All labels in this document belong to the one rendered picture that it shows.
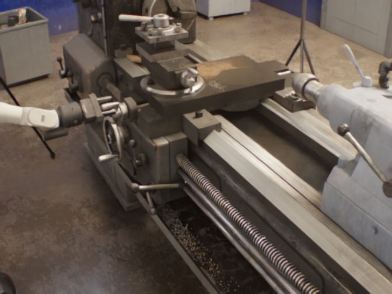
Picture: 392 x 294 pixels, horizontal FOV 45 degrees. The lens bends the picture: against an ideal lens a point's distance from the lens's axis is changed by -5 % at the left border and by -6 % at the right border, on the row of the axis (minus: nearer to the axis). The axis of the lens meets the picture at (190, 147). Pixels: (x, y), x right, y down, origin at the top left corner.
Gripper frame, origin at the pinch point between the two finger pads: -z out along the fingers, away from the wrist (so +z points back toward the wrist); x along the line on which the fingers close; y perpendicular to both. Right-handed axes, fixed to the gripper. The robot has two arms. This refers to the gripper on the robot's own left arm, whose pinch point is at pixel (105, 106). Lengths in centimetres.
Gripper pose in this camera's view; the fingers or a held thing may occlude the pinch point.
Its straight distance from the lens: 191.9
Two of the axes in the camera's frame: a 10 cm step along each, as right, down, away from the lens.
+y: -2.8, 4.0, 8.7
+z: -8.8, 2.5, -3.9
